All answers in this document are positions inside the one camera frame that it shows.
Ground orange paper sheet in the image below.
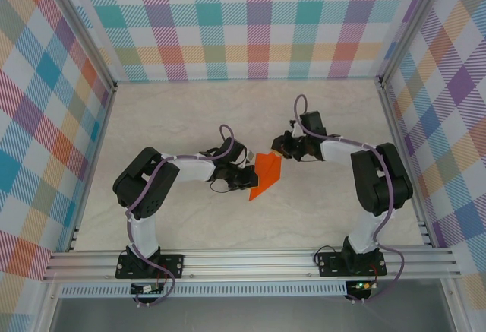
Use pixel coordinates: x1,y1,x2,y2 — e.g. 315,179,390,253
248,152,284,202

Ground grey metal panel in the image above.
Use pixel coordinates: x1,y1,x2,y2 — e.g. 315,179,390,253
49,296,456,332

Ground black left circuit board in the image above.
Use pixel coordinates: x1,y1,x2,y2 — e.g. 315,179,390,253
130,282,165,296

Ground right circuit board green light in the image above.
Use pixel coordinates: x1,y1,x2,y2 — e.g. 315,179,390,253
349,280,376,292

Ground thin black left gripper cable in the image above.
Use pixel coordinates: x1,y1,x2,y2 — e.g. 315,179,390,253
210,179,232,195

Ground aluminium mounting rail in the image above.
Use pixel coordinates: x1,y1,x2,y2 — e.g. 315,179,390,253
41,246,462,283

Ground aluminium table side rail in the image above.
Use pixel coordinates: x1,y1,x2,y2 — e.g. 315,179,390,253
66,83,118,254
374,77,436,248

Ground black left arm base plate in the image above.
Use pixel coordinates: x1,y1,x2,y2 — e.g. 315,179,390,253
115,252,186,281

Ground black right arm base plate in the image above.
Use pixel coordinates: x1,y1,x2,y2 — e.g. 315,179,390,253
315,251,388,279

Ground slotted white cable tray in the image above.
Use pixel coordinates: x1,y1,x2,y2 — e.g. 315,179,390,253
59,283,349,299

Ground aluminium frame post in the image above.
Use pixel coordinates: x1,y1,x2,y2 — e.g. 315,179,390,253
36,0,118,93
377,0,452,86

